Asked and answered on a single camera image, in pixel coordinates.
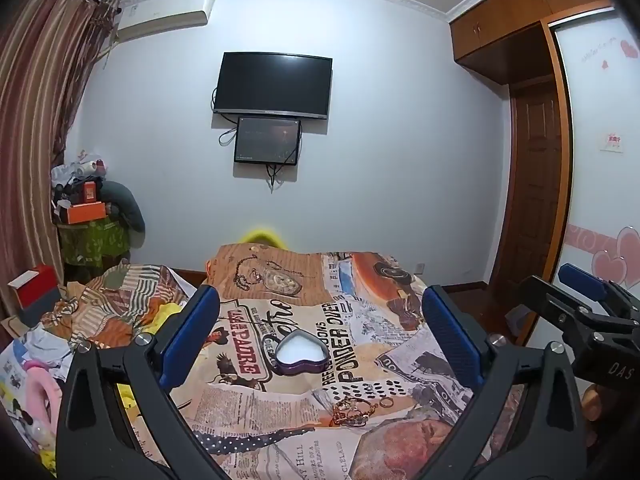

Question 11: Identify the orange box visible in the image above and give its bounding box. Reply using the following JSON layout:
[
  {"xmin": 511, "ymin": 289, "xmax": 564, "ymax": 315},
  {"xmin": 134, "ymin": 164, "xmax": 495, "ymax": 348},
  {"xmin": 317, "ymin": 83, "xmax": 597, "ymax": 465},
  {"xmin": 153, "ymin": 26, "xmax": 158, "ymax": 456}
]
[{"xmin": 61, "ymin": 202, "xmax": 107, "ymax": 226}]

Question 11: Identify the wooden overhead cabinet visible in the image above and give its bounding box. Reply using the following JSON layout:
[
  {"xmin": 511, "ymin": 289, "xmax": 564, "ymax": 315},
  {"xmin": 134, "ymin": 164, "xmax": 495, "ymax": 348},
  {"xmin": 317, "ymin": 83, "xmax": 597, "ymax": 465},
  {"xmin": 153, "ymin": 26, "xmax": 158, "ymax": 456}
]
[{"xmin": 450, "ymin": 0, "xmax": 602, "ymax": 84}]

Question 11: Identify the small black wall monitor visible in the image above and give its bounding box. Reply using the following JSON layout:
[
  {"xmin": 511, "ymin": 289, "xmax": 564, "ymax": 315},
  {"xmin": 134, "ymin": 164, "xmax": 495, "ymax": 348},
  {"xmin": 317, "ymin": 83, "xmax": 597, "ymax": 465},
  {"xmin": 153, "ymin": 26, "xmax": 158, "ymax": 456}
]
[{"xmin": 234, "ymin": 116, "xmax": 302, "ymax": 166}]

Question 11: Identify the red white box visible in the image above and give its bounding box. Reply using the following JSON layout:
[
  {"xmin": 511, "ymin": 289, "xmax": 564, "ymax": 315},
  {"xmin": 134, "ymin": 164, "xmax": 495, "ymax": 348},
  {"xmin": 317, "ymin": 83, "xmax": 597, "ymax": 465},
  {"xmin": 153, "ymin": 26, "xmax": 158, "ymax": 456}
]
[{"xmin": 8, "ymin": 264, "xmax": 58, "ymax": 310}]

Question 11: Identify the grey plush pillow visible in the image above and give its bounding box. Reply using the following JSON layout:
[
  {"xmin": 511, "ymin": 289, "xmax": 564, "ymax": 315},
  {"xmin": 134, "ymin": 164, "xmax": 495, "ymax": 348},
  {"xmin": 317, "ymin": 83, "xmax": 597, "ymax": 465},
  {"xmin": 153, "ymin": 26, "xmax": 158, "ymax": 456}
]
[{"xmin": 101, "ymin": 180, "xmax": 146, "ymax": 249}]

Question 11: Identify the brown wooden door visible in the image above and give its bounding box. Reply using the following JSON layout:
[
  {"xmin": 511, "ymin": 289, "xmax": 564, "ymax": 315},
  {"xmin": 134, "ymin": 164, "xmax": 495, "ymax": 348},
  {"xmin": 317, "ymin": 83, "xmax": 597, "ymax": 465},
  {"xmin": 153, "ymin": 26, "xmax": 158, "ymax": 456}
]
[{"xmin": 490, "ymin": 80, "xmax": 561, "ymax": 302}]

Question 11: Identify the yellow round object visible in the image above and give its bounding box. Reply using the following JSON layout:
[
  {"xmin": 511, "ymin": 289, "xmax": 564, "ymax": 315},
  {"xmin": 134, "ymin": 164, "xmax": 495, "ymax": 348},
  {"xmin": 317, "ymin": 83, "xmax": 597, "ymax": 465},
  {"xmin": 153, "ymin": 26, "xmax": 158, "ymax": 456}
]
[{"xmin": 240, "ymin": 229, "xmax": 288, "ymax": 250}]

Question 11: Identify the purple heart-shaped tin box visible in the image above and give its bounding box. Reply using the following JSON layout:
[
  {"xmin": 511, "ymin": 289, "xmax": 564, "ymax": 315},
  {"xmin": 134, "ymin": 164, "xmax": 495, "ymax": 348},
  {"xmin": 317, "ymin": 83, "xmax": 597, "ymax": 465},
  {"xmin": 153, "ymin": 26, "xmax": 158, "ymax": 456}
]
[{"xmin": 273, "ymin": 330, "xmax": 330, "ymax": 376}]

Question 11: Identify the yellow cloth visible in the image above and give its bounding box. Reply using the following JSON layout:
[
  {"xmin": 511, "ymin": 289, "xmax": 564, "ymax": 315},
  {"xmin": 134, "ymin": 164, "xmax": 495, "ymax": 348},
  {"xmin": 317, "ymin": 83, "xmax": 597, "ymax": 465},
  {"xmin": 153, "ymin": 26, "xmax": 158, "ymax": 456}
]
[{"xmin": 117, "ymin": 384, "xmax": 140, "ymax": 420}]

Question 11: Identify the white air conditioner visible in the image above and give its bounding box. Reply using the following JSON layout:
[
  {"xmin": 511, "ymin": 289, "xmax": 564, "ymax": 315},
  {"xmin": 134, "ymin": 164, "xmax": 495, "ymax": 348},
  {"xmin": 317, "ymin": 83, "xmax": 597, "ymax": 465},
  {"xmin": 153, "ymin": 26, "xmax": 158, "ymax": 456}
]
[{"xmin": 116, "ymin": 0, "xmax": 215, "ymax": 42}]

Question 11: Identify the green patterned cloth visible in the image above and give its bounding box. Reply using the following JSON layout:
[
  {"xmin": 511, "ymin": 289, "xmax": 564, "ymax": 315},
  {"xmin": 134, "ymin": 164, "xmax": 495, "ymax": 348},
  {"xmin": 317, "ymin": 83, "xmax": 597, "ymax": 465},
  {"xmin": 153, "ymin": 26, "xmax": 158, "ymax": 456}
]
[{"xmin": 58, "ymin": 218, "xmax": 130, "ymax": 268}]

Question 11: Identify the black wall television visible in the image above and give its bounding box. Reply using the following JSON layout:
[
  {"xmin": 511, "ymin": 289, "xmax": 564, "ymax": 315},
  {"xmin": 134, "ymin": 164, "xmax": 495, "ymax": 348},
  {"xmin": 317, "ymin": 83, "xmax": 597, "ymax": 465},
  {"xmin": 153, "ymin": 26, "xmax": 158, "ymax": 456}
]
[{"xmin": 213, "ymin": 52, "xmax": 333, "ymax": 119}]

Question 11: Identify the pink plush toy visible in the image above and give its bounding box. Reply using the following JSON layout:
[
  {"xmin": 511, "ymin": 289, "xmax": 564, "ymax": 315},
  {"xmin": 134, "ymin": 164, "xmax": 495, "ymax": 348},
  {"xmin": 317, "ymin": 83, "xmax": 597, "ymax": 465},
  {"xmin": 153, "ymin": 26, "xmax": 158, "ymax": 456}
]
[{"xmin": 24, "ymin": 360, "xmax": 63, "ymax": 434}]

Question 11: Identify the printed newspaper-pattern blanket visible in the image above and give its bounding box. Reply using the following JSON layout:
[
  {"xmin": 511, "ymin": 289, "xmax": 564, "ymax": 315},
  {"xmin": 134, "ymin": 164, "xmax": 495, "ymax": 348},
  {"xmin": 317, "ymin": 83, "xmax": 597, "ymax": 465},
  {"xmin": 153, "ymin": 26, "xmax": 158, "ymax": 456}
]
[{"xmin": 169, "ymin": 243, "xmax": 473, "ymax": 479}]

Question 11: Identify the striped red curtain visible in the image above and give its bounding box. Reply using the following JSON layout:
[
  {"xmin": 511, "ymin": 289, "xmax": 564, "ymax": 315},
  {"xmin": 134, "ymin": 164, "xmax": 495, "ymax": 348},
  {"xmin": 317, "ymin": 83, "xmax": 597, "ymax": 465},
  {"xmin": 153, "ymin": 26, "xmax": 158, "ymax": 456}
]
[{"xmin": 1, "ymin": 0, "xmax": 118, "ymax": 318}]

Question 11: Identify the white sliding wardrobe door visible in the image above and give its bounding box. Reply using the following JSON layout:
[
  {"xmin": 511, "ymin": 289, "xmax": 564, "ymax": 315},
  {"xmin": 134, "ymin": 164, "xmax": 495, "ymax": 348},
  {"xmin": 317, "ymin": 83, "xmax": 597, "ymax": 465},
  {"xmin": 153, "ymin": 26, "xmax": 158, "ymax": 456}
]
[{"xmin": 551, "ymin": 9, "xmax": 639, "ymax": 295}]

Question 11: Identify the striped patchwork quilt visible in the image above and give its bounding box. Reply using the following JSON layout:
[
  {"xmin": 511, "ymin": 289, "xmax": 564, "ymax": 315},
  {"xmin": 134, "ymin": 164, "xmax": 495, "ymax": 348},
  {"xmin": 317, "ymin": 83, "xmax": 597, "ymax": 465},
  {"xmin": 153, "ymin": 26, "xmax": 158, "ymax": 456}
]
[{"xmin": 40, "ymin": 263, "xmax": 195, "ymax": 348}]

